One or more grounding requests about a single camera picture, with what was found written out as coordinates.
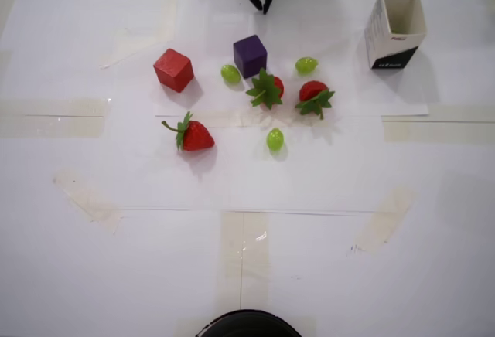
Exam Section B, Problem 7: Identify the purple wooden cube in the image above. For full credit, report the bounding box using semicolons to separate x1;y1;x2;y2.
232;34;268;80

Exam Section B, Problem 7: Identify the red wooden cube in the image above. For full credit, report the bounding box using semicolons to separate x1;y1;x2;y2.
152;48;194;94

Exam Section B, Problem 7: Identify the green plastic grape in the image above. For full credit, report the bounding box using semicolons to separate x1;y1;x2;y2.
220;64;241;84
265;128;286;152
295;56;319;76

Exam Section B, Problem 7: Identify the white and black cardboard box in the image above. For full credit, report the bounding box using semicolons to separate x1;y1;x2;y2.
364;0;428;70

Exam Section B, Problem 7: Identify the white paper sheet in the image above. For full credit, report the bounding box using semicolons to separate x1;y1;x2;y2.
154;0;430;117
104;114;390;214

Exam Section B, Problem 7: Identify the black round stand base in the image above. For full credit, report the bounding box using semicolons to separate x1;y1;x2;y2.
195;308;302;337

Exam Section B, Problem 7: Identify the red plastic strawberry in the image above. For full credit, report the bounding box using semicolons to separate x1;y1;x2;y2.
161;111;216;153
295;80;336;121
245;67;285;109

